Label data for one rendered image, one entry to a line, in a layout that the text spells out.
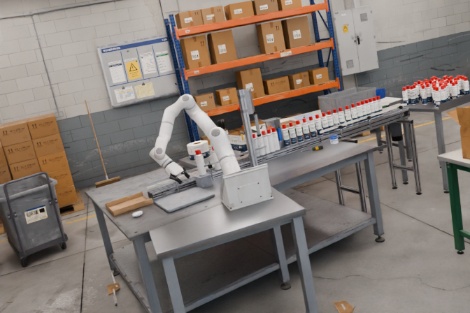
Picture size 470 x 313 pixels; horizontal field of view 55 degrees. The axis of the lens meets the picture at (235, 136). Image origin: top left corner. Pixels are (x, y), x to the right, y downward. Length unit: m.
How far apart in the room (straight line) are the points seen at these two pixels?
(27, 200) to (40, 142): 1.56
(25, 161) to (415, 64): 7.59
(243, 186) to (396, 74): 7.39
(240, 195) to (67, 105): 5.51
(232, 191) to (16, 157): 4.27
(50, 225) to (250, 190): 2.96
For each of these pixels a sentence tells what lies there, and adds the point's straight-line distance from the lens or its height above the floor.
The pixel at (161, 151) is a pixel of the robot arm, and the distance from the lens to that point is 3.18.
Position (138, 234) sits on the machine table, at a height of 0.83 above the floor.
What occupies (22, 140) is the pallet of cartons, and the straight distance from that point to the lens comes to 6.65.
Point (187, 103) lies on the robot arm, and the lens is 3.31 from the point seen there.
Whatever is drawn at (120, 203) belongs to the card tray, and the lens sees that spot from 3.64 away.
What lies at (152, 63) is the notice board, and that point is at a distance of 7.94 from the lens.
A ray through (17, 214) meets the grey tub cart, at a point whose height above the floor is 0.58.
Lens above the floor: 1.84
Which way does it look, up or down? 11 degrees down
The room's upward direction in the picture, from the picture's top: 11 degrees counter-clockwise
